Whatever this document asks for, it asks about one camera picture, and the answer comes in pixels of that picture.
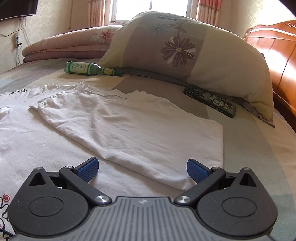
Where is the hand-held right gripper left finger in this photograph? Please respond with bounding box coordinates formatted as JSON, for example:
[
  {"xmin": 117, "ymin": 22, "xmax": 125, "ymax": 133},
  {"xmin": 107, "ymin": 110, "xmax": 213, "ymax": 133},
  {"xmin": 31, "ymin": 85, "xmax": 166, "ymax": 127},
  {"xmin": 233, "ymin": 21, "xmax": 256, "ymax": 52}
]
[{"xmin": 28, "ymin": 157, "xmax": 113, "ymax": 205}]

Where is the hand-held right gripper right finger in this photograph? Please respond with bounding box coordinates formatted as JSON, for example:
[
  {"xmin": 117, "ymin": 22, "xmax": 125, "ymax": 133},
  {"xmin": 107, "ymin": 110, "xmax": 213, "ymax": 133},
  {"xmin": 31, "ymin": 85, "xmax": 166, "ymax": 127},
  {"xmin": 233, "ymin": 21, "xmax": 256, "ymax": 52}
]
[{"xmin": 173, "ymin": 158, "xmax": 259, "ymax": 205}]

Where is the white printed t-shirt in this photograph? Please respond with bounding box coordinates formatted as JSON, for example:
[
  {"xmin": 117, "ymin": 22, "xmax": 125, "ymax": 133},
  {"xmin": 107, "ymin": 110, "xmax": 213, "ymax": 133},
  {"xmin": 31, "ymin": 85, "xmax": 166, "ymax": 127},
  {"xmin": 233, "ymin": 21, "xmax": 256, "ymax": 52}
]
[{"xmin": 0, "ymin": 81, "xmax": 197, "ymax": 237}]

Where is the dark phone with cartoon case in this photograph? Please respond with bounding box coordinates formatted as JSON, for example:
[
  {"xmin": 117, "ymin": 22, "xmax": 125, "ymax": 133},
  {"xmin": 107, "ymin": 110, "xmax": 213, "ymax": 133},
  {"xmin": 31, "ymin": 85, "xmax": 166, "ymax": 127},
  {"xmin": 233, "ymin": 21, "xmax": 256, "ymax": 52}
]
[{"xmin": 183, "ymin": 85, "xmax": 237, "ymax": 118}]

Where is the green glass bottle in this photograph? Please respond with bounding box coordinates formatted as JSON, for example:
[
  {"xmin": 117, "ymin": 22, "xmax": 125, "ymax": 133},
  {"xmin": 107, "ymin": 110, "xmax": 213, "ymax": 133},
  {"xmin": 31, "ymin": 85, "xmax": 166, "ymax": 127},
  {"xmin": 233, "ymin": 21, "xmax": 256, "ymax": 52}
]
[{"xmin": 63, "ymin": 61, "xmax": 123, "ymax": 77}]

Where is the floral patchwork pillow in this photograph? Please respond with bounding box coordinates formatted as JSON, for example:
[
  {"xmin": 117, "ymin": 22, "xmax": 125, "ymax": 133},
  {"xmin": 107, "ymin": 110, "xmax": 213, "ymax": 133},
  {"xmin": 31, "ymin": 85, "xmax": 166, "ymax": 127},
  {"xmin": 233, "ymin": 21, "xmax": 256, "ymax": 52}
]
[{"xmin": 98, "ymin": 10, "xmax": 275, "ymax": 128}]

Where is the folded pink floral quilt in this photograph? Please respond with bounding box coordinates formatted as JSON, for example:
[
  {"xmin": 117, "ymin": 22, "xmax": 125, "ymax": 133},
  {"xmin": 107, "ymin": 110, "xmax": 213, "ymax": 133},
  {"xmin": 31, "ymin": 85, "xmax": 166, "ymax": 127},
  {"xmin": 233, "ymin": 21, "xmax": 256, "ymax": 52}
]
[{"xmin": 22, "ymin": 25, "xmax": 124, "ymax": 63}]

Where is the wooden headboard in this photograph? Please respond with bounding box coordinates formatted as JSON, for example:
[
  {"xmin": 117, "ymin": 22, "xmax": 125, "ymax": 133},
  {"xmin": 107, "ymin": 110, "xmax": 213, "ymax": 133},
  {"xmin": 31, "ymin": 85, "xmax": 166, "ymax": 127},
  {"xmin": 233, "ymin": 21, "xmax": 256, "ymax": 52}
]
[{"xmin": 243, "ymin": 20, "xmax": 296, "ymax": 135}]

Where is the pink patterned curtain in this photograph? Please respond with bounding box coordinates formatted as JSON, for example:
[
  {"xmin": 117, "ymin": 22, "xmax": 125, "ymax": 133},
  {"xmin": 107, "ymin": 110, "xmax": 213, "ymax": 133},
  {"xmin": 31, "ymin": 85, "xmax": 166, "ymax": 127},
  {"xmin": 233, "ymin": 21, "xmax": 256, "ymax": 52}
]
[
  {"xmin": 196, "ymin": 0, "xmax": 222, "ymax": 24},
  {"xmin": 89, "ymin": 0, "xmax": 104, "ymax": 27}
]

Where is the window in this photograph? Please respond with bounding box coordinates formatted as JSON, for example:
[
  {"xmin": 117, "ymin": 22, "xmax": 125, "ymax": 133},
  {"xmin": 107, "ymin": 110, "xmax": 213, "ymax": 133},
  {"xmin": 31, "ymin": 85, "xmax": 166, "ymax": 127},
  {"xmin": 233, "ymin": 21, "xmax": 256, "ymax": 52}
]
[{"xmin": 107, "ymin": 0, "xmax": 200, "ymax": 25}]

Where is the wall television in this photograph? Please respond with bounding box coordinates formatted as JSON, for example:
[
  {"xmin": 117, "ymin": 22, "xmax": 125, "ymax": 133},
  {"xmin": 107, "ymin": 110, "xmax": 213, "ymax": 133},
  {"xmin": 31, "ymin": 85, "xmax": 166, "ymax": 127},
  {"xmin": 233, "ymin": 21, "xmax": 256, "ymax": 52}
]
[{"xmin": 0, "ymin": 0, "xmax": 38, "ymax": 21}]

